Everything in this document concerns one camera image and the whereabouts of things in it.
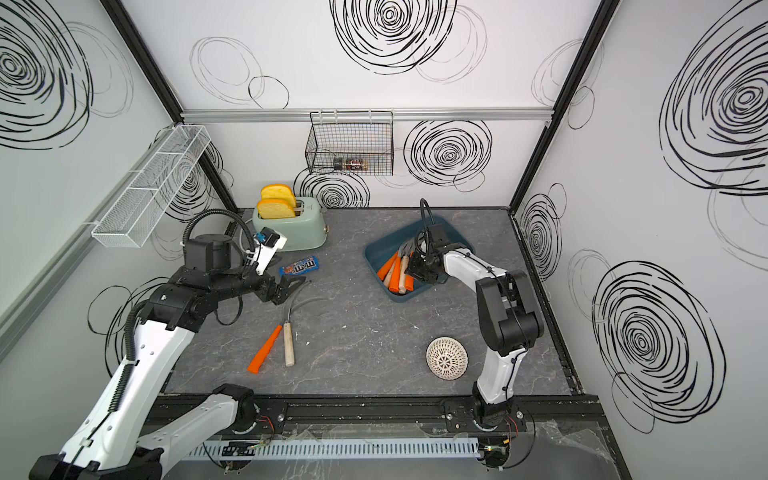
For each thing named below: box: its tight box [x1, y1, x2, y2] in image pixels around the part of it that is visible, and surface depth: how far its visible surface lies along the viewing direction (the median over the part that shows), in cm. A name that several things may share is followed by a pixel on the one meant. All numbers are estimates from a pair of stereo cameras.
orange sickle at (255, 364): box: [247, 325, 283, 374], surface depth 86 cm
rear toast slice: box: [261, 184, 296, 207], surface depth 98 cm
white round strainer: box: [425, 336, 469, 381], surface depth 83 cm
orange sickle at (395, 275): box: [389, 256, 401, 293], surface depth 98 cm
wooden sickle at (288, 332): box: [283, 280, 312, 367], surface depth 86 cm
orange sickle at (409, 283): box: [404, 274, 415, 292], surface depth 93 cm
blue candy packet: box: [279, 256, 319, 277], surface depth 104 cm
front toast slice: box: [258, 199, 295, 219], surface depth 96 cm
